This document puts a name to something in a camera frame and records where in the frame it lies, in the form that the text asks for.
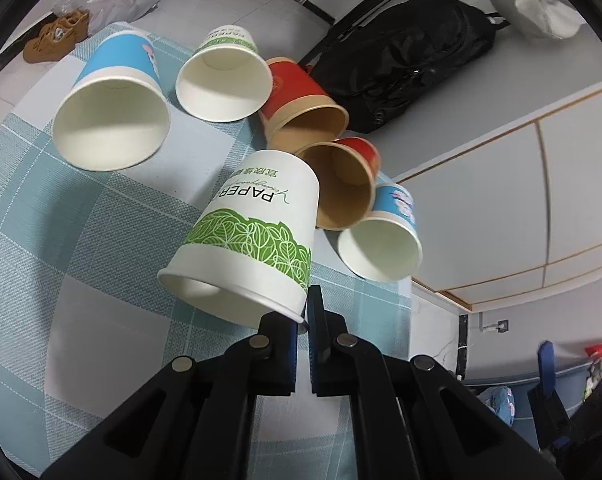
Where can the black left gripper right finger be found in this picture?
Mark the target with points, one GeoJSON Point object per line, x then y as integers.
{"type": "Point", "coordinates": [343, 364]}

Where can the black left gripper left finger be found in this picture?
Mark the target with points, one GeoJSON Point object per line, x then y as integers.
{"type": "Point", "coordinates": [260, 365]}

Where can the white green leaf paper cup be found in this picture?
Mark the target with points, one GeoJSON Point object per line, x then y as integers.
{"type": "Point", "coordinates": [250, 251]}

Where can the small blue paper cup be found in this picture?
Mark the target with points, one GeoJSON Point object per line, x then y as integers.
{"type": "Point", "coordinates": [384, 246]}

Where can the red kraft paper cup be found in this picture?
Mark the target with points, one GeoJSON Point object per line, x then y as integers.
{"type": "Point", "coordinates": [298, 111]}

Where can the large blue paper cup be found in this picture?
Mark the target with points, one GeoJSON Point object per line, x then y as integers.
{"type": "Point", "coordinates": [116, 114]}

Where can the black backpack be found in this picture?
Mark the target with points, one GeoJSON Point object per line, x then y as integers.
{"type": "Point", "coordinates": [386, 65]}

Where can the brown shoes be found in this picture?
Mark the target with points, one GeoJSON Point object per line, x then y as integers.
{"type": "Point", "coordinates": [57, 39]}

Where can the white plastic bag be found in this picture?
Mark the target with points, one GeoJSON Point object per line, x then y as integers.
{"type": "Point", "coordinates": [541, 19]}

